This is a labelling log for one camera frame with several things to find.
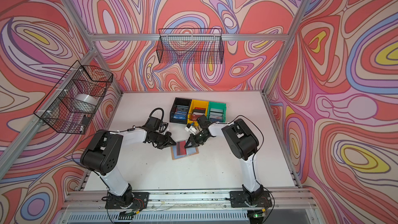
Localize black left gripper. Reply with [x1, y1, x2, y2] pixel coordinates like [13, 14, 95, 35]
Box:
[152, 132, 177, 149]

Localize brown leather card holder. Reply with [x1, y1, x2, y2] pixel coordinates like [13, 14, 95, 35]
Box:
[171, 141, 199, 160]

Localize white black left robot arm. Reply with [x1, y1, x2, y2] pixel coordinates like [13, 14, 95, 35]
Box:
[80, 127, 176, 197]

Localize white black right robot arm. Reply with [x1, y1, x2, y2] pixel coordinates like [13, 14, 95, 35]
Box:
[184, 115, 264, 202]

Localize black plastic bin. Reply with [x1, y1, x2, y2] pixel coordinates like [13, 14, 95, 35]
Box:
[170, 97, 192, 124]

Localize yellow plastic bin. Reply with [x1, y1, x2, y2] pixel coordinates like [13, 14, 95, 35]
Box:
[187, 100, 209, 124]

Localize green plastic bin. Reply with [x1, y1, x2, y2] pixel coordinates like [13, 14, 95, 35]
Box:
[207, 102, 227, 122]

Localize silver tape roll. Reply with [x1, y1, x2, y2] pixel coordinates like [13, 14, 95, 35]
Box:
[72, 94, 98, 113]

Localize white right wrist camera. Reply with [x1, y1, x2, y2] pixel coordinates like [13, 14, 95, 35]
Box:
[184, 122, 198, 134]

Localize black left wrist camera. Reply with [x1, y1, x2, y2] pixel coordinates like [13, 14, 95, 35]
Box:
[145, 107, 169, 133]

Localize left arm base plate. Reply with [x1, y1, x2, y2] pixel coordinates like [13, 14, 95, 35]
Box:
[105, 191, 150, 210]

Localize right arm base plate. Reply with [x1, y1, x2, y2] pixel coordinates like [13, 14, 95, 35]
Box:
[228, 190, 273, 209]

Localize black wire basket back wall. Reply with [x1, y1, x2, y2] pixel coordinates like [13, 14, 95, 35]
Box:
[156, 28, 224, 64]

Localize black wire basket wall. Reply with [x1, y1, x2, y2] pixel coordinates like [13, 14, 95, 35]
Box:
[34, 61, 114, 134]
[156, 28, 224, 64]

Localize black wire basket left wall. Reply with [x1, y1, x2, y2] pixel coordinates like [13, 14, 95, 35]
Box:
[34, 61, 114, 134]

